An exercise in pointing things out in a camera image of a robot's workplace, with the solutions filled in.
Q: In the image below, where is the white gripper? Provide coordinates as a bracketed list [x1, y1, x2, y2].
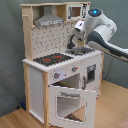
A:
[72, 20, 85, 40]

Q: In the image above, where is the white oven door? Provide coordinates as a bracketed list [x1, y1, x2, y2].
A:
[49, 86, 96, 128]

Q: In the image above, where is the small metal pot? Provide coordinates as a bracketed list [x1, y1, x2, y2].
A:
[71, 49, 85, 55]

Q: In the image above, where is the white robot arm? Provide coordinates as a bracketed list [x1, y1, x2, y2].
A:
[73, 8, 128, 62]

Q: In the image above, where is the wooden toy kitchen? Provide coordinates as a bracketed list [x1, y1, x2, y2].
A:
[22, 2, 104, 128]

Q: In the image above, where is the black toy faucet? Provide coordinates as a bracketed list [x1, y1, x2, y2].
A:
[67, 34, 82, 49]

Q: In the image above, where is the toy microwave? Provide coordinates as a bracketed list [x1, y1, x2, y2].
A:
[67, 3, 90, 21]

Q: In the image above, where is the grey sink basin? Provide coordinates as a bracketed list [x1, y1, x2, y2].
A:
[66, 47, 93, 56]

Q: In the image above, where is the grey range hood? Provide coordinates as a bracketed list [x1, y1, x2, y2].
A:
[35, 5, 64, 27]

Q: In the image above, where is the right oven knob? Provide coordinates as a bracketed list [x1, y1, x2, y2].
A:
[72, 66, 78, 72]

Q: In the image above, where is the oven knob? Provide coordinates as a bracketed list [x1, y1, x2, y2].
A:
[54, 73, 60, 79]
[72, 66, 78, 72]

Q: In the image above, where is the black stovetop with red burners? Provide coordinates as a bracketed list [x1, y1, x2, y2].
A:
[34, 53, 71, 66]

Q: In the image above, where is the white cabinet door with dispenser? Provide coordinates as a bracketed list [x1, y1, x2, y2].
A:
[82, 55, 102, 91]

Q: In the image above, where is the left oven knob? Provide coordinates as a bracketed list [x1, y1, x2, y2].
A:
[54, 73, 60, 79]

